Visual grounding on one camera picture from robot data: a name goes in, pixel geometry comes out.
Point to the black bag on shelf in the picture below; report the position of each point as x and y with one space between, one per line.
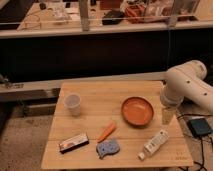
112 17

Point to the metal rail beam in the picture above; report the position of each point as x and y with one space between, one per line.
50 88

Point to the white plastic bottle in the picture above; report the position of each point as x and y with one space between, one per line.
154 144

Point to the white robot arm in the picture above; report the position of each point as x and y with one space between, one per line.
185 81

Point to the orange ceramic bowl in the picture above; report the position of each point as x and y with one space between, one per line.
137 111

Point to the black and white box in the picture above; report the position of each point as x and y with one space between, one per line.
73 143

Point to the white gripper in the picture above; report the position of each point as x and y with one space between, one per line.
170 99

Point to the orange object on shelf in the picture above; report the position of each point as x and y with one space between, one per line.
135 13

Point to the metal shelf post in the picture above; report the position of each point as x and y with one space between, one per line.
84 15

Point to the translucent plastic cup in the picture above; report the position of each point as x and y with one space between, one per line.
72 103

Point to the orange carrot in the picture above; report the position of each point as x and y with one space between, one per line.
109 129

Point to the black power adapter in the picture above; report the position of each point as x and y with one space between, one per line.
199 127

